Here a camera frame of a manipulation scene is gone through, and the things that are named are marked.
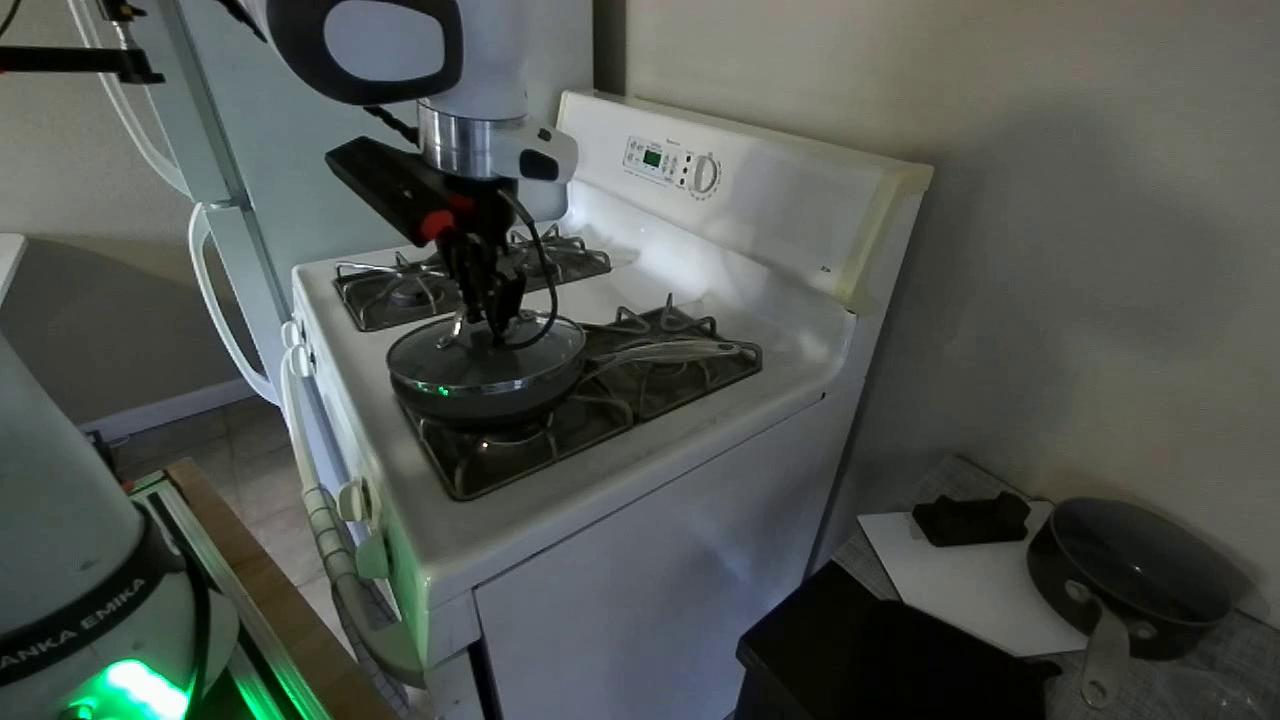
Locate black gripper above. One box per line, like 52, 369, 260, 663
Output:
440, 181, 531, 350

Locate round glass lid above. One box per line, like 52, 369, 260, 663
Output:
385, 307, 594, 394

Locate gray frying pan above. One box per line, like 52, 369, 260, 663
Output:
385, 315, 754, 433

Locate white stove knob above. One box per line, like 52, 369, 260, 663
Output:
279, 335, 319, 386
332, 477, 381, 530

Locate gray-blue refrigerator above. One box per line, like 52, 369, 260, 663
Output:
65, 0, 596, 412

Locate white gas stove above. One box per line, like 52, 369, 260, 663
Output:
276, 89, 935, 720

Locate wooden table edge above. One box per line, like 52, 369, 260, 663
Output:
163, 457, 406, 720

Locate black mounting bar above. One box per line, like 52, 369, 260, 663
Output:
0, 0, 168, 89

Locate black plastic bin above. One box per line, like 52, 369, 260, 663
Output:
731, 555, 1064, 720

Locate small black block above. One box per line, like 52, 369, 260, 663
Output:
912, 492, 1038, 553

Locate flat white board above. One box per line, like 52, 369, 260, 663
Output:
857, 506, 1096, 661

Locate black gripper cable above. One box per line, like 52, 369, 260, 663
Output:
498, 216, 564, 355

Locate red cable plug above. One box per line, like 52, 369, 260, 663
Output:
417, 204, 466, 248

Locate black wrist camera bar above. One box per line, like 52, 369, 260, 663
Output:
326, 133, 471, 241

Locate dark pan with gray handle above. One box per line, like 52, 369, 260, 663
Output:
1024, 495, 1255, 713

